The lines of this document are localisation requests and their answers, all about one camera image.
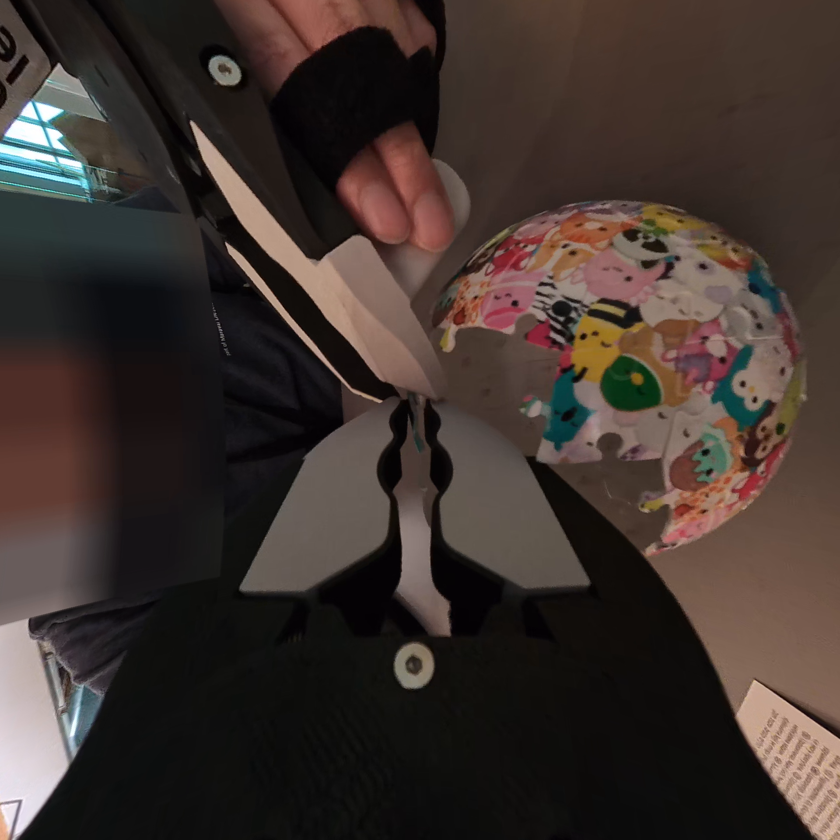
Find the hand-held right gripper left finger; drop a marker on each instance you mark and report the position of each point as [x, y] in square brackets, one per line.
[315, 525]

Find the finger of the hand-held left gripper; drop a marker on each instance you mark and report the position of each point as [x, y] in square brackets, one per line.
[374, 308]
[289, 316]

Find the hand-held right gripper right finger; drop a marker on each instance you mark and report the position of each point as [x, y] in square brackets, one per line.
[505, 525]

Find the colourful puzzle ball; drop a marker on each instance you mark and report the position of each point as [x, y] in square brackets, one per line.
[656, 315]

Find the person's left hand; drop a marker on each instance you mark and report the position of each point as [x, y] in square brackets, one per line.
[295, 33]

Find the person's dark clothing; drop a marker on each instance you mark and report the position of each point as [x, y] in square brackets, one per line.
[275, 407]

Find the window with blinds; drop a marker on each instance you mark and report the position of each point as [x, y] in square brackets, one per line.
[39, 151]

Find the white printed instruction sheet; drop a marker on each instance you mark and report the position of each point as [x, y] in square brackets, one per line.
[800, 768]

